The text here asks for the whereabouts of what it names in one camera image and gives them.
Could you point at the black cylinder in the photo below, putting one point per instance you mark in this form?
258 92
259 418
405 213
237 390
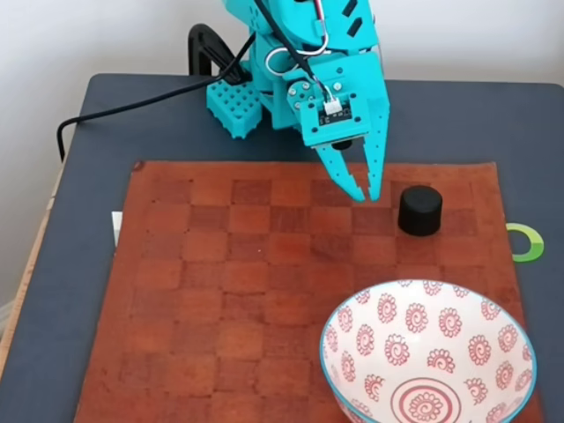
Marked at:
420 211

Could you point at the black table clamp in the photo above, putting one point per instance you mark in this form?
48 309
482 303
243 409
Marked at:
198 44

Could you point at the brown leather chessboard mat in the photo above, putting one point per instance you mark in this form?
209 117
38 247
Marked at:
220 286

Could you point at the white bowl with red flowers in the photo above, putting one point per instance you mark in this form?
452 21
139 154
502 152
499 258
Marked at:
440 321

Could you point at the white paper sheet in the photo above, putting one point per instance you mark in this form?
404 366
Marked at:
116 224

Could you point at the wooden furniture edge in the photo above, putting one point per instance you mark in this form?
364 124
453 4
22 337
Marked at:
25 273

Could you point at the teal camera mount with board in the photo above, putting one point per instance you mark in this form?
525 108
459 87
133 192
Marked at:
315 132

